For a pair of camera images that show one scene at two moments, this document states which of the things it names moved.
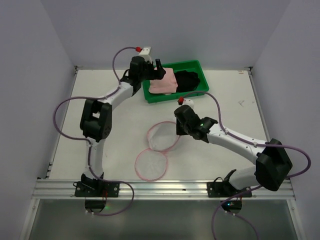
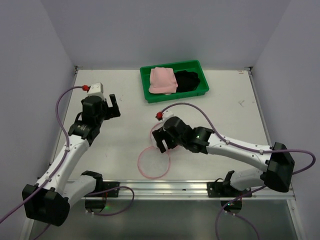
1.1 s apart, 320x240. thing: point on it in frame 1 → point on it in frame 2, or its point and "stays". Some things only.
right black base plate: (226, 189) stays
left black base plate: (96, 189) stays
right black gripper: (180, 125) → (162, 136)
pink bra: (167, 85) stays
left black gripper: (157, 72) → (110, 109)
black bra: (186, 81) stays
